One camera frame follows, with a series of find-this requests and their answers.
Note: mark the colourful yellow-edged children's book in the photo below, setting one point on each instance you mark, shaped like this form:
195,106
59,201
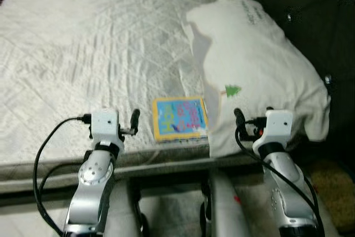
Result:
177,117

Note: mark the white pillow green tree print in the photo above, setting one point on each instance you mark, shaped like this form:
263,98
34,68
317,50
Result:
260,59

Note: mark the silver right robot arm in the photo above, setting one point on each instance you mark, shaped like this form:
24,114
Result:
285,192

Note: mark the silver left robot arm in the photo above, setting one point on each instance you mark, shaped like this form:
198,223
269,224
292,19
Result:
91,192

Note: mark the grey left robot leg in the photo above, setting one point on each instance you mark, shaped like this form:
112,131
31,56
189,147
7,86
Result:
122,215

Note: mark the white quilted mattress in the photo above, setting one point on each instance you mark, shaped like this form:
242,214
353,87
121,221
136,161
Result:
83,43

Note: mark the brown floor rug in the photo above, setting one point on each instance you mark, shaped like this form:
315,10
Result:
333,192

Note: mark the dark tufted headboard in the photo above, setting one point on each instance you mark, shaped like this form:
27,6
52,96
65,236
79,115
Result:
310,26

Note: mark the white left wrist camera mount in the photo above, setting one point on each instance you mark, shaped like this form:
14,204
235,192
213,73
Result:
105,125

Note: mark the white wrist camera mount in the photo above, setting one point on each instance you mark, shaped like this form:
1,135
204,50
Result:
105,125
277,126

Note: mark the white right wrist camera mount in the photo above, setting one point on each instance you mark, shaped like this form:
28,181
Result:
277,126

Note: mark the dark bed frame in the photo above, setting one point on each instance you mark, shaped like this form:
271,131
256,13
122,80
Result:
166,177

